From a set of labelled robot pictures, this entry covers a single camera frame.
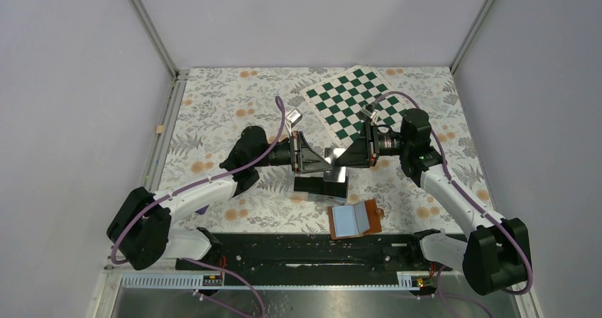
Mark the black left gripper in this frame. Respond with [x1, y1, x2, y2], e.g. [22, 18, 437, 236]
[253, 131, 333, 174]

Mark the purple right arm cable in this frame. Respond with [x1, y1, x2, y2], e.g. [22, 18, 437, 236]
[373, 91, 535, 295]

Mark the floral patterned table cloth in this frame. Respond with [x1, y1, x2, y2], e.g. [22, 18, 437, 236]
[153, 66, 498, 236]

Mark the green white checkered mat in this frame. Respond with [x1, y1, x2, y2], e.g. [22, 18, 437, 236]
[301, 65, 393, 148]

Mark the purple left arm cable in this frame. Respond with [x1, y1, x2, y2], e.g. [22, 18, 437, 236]
[110, 95, 288, 266]

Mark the black VIP credit card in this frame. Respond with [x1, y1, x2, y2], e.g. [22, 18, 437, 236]
[324, 147, 346, 169]

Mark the white slotted cable duct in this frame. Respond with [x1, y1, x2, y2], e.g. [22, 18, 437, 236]
[122, 270, 427, 291]

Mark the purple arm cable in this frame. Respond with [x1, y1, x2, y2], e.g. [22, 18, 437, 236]
[373, 91, 535, 295]
[110, 95, 288, 266]

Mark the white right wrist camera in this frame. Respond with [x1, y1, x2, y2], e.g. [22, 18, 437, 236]
[358, 104, 379, 124]

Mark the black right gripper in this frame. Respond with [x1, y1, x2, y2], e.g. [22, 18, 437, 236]
[337, 121, 411, 169]

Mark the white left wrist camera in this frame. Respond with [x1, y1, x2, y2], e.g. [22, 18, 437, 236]
[285, 109, 303, 130]

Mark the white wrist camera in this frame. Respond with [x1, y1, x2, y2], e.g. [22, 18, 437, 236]
[358, 104, 379, 124]
[285, 109, 303, 130]

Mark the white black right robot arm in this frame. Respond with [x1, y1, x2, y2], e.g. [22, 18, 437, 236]
[335, 105, 533, 295]

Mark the brown leather card holder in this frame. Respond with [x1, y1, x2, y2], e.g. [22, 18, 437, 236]
[327, 199, 384, 240]

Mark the clear acrylic card box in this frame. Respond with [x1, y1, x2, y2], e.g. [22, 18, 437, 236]
[285, 168, 350, 204]

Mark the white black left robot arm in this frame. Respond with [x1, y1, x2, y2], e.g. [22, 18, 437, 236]
[106, 126, 332, 270]

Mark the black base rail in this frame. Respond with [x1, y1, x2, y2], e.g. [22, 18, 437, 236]
[175, 233, 438, 287]

